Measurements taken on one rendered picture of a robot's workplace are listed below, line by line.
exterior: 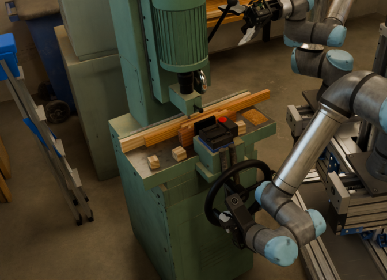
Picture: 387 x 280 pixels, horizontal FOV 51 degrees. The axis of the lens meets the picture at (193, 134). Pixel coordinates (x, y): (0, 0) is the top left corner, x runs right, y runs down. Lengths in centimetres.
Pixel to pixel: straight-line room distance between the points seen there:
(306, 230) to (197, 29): 71
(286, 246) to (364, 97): 42
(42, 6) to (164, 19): 189
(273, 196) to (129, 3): 84
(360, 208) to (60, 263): 160
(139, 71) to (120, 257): 115
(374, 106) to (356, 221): 71
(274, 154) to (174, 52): 170
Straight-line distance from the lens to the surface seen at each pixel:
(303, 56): 190
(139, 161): 152
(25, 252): 260
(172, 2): 132
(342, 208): 162
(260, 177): 183
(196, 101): 153
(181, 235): 174
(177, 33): 135
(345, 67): 188
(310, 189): 240
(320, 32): 156
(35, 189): 296
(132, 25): 156
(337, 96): 115
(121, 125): 190
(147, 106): 172
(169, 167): 147
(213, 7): 370
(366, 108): 110
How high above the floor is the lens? 186
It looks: 36 degrees down
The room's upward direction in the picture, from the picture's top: 5 degrees counter-clockwise
